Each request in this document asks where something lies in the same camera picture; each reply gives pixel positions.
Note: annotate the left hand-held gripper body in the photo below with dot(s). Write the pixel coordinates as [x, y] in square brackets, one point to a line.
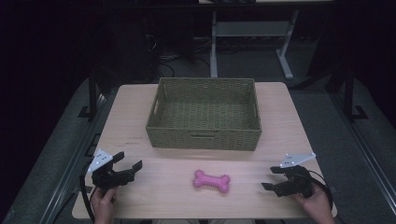
[106, 178]

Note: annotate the green woven basket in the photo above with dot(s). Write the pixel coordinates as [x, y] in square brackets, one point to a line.
[204, 115]

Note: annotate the aluminium rail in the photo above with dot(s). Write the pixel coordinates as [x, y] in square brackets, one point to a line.
[365, 155]
[73, 161]

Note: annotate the pink bone dog toy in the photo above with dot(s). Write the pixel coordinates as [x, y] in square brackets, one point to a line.
[211, 181]

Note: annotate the grey metal desk frame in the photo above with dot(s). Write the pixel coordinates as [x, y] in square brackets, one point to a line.
[250, 29]

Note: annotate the person's left hand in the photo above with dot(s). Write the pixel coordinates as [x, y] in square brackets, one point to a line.
[102, 205]

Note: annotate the black metal stand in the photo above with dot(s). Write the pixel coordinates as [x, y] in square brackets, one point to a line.
[349, 96]
[92, 96]

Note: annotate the person's right hand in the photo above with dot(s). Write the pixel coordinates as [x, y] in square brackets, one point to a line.
[316, 203]

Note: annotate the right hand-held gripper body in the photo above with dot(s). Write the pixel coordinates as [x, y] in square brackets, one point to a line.
[297, 183]

